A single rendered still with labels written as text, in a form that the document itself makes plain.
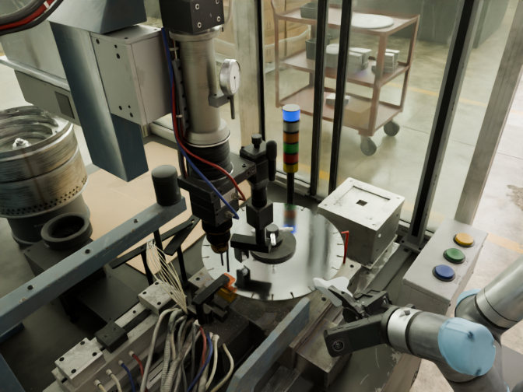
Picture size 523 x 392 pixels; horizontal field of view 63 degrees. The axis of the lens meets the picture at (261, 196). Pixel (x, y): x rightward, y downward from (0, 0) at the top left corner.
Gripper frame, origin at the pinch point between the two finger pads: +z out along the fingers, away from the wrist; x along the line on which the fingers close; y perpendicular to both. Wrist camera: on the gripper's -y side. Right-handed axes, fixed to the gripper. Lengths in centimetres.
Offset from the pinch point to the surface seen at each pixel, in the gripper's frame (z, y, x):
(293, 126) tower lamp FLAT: 18.5, 21.8, 39.1
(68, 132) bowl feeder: 55, -26, 58
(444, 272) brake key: -9.6, 28.4, -3.1
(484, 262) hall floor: 65, 143, -61
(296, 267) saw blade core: 4.2, 0.3, 10.1
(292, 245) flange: 8.1, 3.3, 13.8
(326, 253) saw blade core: 3.5, 8.4, 9.8
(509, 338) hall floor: 38, 109, -79
